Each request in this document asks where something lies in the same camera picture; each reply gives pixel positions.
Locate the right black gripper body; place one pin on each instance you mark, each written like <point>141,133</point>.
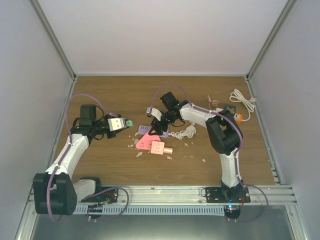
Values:
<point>170,117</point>

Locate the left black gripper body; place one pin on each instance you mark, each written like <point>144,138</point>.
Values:
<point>95,124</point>

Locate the purple power strip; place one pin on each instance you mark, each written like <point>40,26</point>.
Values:
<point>143,129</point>

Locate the pink cube socket adapter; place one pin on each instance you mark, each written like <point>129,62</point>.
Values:
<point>157,147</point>

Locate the pink triangular socket adapter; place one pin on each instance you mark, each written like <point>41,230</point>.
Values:
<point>145,143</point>

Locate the green plug adapter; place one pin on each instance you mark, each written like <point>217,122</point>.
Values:
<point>129,123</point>

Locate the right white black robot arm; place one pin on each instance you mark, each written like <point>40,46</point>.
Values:
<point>224,134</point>

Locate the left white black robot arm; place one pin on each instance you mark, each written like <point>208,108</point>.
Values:
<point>54,191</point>

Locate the white charger plug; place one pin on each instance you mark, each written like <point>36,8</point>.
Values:
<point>218,109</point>

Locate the dark green cube adapter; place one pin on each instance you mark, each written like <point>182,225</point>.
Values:
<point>230,108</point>

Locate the orange power strip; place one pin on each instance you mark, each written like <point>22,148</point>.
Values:
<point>238,118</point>

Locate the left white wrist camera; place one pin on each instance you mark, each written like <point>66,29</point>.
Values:
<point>116,124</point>

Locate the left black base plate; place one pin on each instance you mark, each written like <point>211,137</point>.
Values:
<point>108,197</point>

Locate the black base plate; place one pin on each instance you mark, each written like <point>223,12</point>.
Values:
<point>108,197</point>
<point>215,195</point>

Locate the aluminium front rail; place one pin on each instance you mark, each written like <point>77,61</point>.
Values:
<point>191,195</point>

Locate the grey slotted cable duct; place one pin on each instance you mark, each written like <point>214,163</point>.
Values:
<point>179,210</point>

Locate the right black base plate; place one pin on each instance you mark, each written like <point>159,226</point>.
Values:
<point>215,195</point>

